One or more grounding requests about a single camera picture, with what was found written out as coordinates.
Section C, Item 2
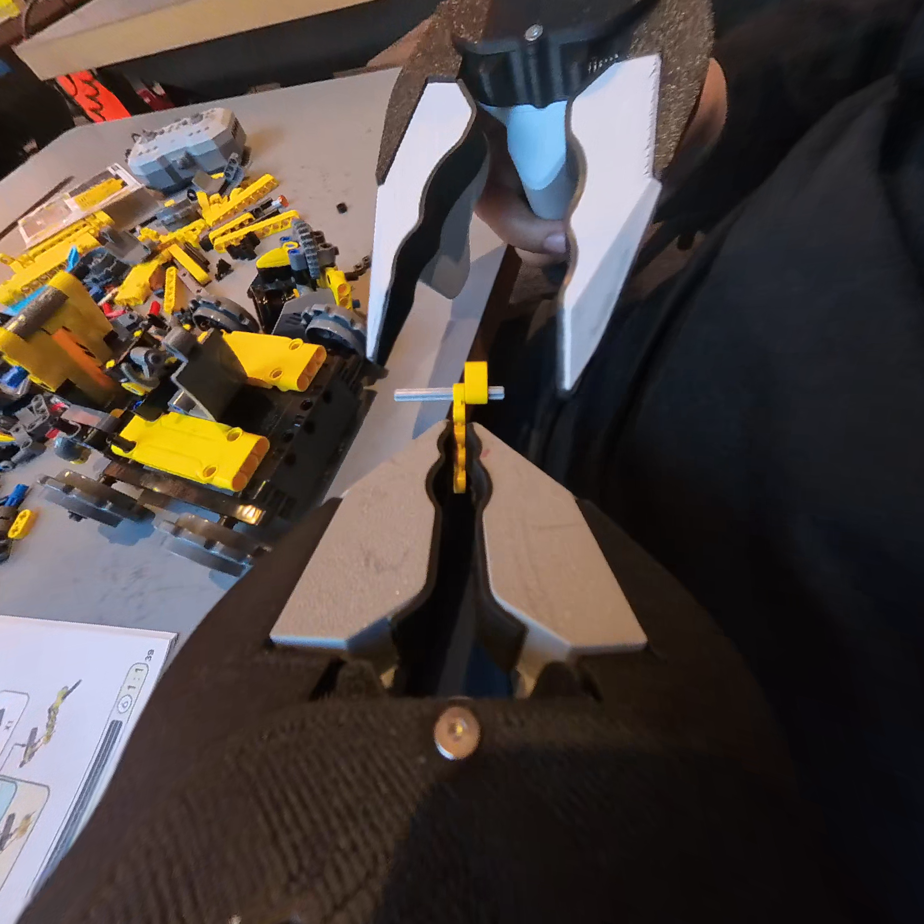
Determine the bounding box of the yellow thin toy beam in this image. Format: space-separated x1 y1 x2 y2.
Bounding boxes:
451 400 470 495

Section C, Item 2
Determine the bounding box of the toy wheel gear subassembly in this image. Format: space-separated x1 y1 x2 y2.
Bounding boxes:
249 220 362 326

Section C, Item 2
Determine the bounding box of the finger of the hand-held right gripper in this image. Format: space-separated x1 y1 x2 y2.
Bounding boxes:
554 54 664 394
365 76 493 365

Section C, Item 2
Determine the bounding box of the person's right forearm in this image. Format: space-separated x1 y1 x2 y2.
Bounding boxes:
682 0 924 218

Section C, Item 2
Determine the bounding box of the grey desk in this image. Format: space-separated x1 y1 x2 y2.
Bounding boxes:
0 68 521 924

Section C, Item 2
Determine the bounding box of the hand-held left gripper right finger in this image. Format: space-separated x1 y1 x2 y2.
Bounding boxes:
468 422 648 651

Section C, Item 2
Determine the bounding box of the grey table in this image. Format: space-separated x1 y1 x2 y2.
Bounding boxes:
14 0 434 80

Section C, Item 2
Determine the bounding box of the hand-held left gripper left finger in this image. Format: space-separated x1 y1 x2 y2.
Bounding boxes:
270 421 446 648

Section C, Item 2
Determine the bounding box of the instruction booklet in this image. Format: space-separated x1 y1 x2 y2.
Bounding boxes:
0 614 178 924

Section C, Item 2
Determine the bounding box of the orange black patterned object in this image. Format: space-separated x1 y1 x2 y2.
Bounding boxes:
56 68 131 124

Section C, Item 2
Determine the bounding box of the pile of loose toy pieces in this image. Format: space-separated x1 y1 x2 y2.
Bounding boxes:
0 169 304 362

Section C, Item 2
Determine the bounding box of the person's right hand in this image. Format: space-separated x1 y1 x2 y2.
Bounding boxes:
473 154 573 257

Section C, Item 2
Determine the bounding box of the grey toy battery box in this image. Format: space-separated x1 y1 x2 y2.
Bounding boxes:
128 108 248 192

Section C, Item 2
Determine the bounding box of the yellow toy vehicle model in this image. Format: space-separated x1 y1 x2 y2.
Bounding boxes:
0 270 380 578

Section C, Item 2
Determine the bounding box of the clear sticker sheet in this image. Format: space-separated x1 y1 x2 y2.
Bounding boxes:
18 165 145 243

